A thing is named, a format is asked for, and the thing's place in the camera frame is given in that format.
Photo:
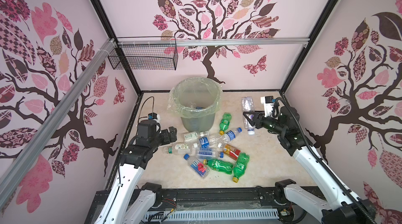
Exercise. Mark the green bottle yellow cap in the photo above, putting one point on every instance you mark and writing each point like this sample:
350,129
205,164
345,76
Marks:
240,167

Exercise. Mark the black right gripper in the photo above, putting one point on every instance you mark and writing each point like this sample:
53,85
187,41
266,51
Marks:
257,121

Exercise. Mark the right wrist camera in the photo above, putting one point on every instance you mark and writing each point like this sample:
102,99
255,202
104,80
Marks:
268,104

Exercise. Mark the grey mesh waste bin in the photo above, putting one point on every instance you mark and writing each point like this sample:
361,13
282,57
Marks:
198,111

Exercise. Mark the tall clear purple-tint bottle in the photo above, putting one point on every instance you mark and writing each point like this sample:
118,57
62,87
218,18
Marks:
248,105

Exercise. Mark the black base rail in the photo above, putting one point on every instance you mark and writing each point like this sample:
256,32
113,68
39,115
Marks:
217,198

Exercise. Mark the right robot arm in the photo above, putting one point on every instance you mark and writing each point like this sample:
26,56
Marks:
339,205

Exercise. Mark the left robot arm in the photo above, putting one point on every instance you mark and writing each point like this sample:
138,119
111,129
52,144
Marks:
117,209

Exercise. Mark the white slotted cable duct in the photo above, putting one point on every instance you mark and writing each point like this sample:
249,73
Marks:
210,215

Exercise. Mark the clear bottle green leaf label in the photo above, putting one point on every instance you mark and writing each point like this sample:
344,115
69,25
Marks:
180,149

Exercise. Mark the yellow red label bottle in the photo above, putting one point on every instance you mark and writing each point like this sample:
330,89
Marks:
229,150

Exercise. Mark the clear bottle pink blue label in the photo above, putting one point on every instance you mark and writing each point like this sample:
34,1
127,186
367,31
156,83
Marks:
196,165

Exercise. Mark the clear bottle blue text label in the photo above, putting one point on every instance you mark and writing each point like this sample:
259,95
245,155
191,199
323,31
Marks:
208,153

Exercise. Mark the aluminium rail back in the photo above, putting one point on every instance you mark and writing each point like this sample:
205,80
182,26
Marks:
213,42

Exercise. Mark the clear bottle blue label cap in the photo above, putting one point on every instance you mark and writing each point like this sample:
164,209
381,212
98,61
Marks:
231,135

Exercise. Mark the Pocari Sweat clear bottle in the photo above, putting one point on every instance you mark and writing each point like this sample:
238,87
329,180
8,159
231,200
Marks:
209,141

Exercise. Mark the green plastic bin liner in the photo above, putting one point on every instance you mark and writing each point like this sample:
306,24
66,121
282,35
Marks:
196,98

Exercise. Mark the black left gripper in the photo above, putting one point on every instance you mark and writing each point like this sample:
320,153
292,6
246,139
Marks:
167,140

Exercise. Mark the clear bottle green white label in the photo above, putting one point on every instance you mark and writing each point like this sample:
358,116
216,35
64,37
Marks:
192,136

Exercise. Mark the black wire wall basket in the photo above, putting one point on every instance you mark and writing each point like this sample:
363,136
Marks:
145,53

